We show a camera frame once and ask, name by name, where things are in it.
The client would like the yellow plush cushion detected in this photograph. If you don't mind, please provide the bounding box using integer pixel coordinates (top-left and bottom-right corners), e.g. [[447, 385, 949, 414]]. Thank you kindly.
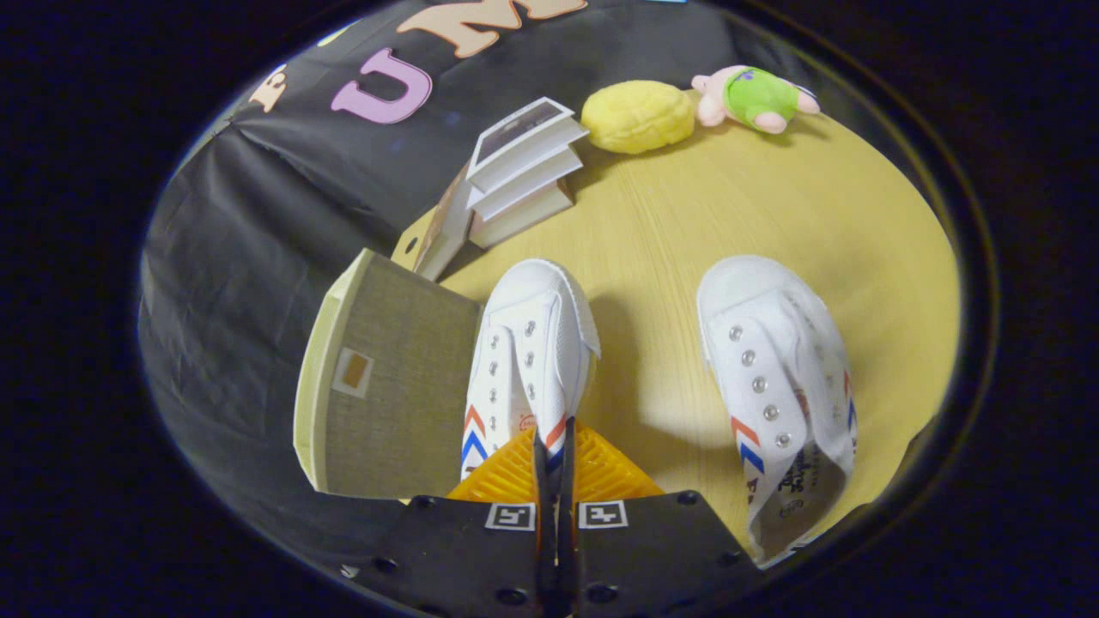
[[581, 80, 696, 155]]

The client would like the white book with portrait cover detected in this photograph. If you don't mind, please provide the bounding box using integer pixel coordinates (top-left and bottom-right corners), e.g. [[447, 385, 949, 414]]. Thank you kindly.
[[466, 97, 590, 194]]

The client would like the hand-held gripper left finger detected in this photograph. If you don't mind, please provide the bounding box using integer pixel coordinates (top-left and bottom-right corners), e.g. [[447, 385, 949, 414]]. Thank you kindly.
[[337, 427, 558, 618]]

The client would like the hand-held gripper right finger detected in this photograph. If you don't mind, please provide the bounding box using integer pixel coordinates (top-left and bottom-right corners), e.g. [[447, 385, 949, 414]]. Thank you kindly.
[[557, 417, 767, 618]]

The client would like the white canvas shoe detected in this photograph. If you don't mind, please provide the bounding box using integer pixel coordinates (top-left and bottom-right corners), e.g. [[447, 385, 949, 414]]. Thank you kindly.
[[695, 255, 859, 567], [460, 259, 602, 482]]

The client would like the brown book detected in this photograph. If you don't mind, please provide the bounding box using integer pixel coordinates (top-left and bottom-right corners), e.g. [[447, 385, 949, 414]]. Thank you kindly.
[[412, 159, 478, 282]]

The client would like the grey fabric storage box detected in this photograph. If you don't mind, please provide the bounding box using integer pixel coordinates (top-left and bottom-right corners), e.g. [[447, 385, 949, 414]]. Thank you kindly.
[[294, 249, 482, 500]]

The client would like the black backdrop cloth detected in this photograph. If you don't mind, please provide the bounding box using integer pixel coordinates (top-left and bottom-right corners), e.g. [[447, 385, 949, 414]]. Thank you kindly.
[[137, 0, 962, 585]]

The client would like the pink and green plush toy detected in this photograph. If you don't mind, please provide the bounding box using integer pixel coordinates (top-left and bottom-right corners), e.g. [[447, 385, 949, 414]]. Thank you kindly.
[[691, 65, 821, 136]]

